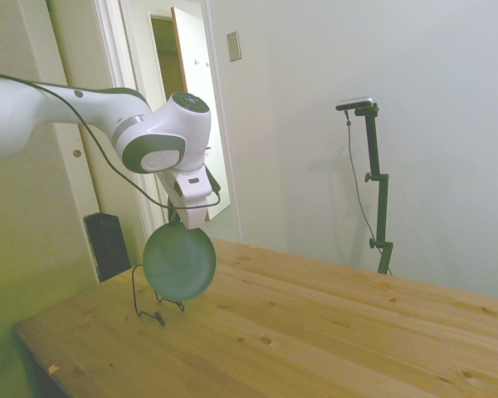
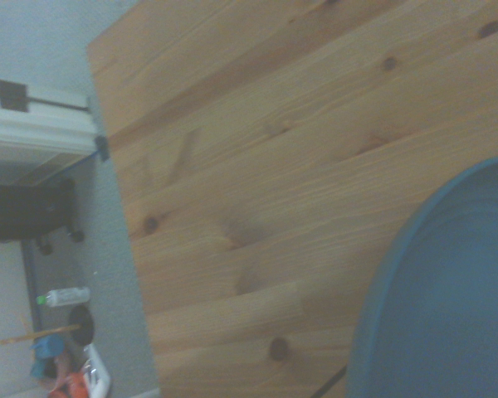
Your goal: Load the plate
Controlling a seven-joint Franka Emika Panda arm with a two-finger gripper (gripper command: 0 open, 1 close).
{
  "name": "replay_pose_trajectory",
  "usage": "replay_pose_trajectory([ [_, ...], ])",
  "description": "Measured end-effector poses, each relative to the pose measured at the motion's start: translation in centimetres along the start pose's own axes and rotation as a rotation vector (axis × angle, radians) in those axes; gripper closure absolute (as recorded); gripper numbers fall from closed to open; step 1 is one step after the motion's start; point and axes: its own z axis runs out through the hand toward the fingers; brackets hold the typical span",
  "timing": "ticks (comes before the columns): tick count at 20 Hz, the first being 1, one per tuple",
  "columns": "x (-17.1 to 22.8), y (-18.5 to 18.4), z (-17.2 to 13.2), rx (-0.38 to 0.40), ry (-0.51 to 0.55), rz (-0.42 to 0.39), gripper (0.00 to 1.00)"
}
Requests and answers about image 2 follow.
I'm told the dark green round plate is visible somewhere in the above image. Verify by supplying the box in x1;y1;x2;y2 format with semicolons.
344;153;498;398

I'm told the clear bottle green cap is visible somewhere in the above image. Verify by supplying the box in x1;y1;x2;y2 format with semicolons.
36;286;92;308

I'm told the black round disc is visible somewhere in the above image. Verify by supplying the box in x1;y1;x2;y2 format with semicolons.
67;305;96;347

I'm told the white plastic tray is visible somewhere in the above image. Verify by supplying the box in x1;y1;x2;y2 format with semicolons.
81;342;112;398

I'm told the blue plastic cup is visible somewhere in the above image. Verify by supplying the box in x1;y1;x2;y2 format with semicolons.
29;333;66;380

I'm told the wooden stick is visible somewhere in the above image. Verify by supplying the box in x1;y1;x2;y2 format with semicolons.
0;323;82;347

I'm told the orange packet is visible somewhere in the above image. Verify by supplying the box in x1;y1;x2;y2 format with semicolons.
51;370;89;398

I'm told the white aluminium frame rail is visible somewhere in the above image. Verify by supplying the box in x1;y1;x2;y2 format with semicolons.
0;73;100;155

